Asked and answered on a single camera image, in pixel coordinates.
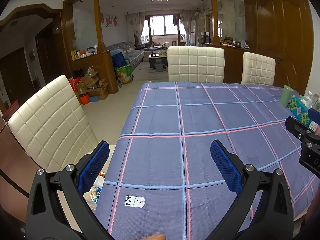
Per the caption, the clear plastic trash bin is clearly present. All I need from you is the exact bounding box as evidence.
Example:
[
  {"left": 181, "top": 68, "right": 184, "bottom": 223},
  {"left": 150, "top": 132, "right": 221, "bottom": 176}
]
[{"left": 83, "top": 172, "right": 105, "bottom": 213}]

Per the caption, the operator fingertip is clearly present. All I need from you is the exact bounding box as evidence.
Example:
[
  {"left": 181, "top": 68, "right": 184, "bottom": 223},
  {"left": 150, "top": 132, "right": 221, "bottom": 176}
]
[{"left": 142, "top": 233, "right": 166, "bottom": 240}]

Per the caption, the teal patterned tissue box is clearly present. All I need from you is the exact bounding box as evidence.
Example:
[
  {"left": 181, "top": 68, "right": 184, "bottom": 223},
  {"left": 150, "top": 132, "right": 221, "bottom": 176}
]
[{"left": 287, "top": 95, "right": 311, "bottom": 126}]

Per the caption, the green cup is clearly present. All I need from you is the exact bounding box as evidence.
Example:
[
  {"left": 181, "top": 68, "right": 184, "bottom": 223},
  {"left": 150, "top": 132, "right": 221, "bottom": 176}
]
[{"left": 279, "top": 85, "right": 293, "bottom": 108}]

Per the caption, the cream quilted chair right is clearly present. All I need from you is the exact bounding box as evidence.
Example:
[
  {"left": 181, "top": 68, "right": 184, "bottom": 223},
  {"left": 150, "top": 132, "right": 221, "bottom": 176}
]
[{"left": 241, "top": 51, "right": 276, "bottom": 86}]

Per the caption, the cream quilted chair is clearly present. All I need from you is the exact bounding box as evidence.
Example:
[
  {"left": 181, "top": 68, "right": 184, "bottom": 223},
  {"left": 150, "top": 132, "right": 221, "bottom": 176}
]
[
  {"left": 167, "top": 46, "right": 225, "bottom": 83},
  {"left": 241, "top": 51, "right": 276, "bottom": 86},
  {"left": 8, "top": 75, "right": 99, "bottom": 172}
]

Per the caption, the white label sticker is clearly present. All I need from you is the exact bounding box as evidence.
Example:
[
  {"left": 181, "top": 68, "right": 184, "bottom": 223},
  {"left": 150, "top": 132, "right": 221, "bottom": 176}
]
[{"left": 124, "top": 196, "right": 145, "bottom": 208}]

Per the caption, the cream quilted chair left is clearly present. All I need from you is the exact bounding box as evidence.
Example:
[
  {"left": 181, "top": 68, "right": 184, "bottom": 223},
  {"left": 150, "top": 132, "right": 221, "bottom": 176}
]
[{"left": 8, "top": 75, "right": 99, "bottom": 172}]

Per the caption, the blue plaid tablecloth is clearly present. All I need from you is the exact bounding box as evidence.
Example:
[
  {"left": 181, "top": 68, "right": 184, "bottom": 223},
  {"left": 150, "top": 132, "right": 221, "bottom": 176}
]
[{"left": 95, "top": 82, "right": 319, "bottom": 239}]

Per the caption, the orange plastic bucket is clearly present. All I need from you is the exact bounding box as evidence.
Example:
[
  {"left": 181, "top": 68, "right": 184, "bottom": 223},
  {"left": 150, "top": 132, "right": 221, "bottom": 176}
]
[{"left": 80, "top": 93, "right": 90, "bottom": 105}]

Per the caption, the cream quilted chair far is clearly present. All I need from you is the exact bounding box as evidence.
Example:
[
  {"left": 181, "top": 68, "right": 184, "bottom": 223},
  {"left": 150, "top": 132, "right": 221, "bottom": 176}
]
[{"left": 167, "top": 46, "right": 225, "bottom": 83}]

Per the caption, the cardboard boxes pile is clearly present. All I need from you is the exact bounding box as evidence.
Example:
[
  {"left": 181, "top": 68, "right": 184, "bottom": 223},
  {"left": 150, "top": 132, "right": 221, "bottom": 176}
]
[{"left": 75, "top": 72, "right": 109, "bottom": 100}]

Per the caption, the colourful woven bag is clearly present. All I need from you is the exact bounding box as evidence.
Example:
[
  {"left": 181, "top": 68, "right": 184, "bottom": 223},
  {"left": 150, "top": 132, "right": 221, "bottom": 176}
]
[{"left": 115, "top": 64, "right": 133, "bottom": 85}]

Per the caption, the wooden divider cabinet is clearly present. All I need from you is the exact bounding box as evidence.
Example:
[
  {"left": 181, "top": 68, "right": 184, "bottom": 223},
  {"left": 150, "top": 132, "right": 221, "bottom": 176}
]
[{"left": 71, "top": 50, "right": 118, "bottom": 94}]

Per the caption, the dark coffee table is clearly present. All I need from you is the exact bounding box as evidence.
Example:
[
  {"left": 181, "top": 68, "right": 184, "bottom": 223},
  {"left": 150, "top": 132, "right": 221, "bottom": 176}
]
[{"left": 149, "top": 50, "right": 168, "bottom": 72}]

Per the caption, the window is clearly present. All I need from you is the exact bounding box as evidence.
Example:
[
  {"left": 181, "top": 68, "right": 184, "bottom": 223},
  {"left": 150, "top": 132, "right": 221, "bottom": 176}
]
[{"left": 140, "top": 15, "right": 187, "bottom": 46}]

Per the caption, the grey sofa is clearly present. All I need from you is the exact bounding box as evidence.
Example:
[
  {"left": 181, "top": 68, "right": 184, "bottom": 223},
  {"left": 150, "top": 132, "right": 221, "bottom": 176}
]
[{"left": 107, "top": 42, "right": 145, "bottom": 70}]

